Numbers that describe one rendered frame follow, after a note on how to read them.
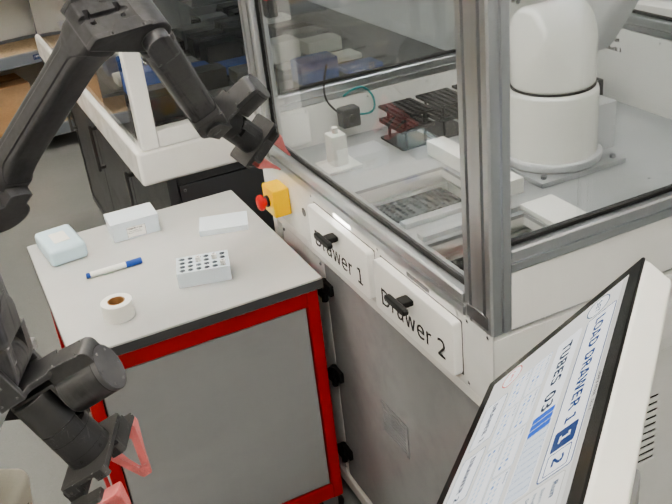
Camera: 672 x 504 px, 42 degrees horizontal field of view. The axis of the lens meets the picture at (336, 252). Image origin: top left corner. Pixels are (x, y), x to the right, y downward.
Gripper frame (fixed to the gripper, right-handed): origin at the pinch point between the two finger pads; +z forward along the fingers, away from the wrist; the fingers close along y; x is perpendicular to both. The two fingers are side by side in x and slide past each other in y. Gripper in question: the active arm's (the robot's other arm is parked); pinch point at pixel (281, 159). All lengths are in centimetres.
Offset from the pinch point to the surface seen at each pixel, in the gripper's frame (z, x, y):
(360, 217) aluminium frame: 11.4, -16.8, -0.6
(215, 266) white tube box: 16.6, 18.1, -29.2
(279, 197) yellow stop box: 23.8, 21.3, -7.7
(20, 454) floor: 47, 82, -123
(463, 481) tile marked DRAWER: -21, -87, -19
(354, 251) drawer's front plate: 16.1, -16.3, -7.0
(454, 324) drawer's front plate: 8, -52, -6
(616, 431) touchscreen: -34, -104, -3
